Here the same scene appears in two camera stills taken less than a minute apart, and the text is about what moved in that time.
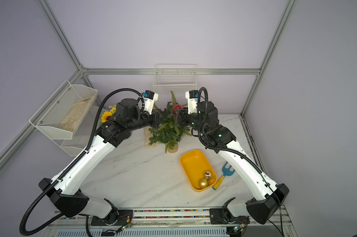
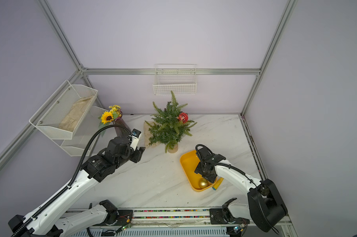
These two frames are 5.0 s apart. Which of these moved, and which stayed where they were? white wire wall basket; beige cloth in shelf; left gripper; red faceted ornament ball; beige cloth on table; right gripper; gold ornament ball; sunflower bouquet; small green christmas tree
Moved: right gripper; red faceted ornament ball; left gripper
Stayed: sunflower bouquet; small green christmas tree; white wire wall basket; gold ornament ball; beige cloth in shelf; beige cloth on table
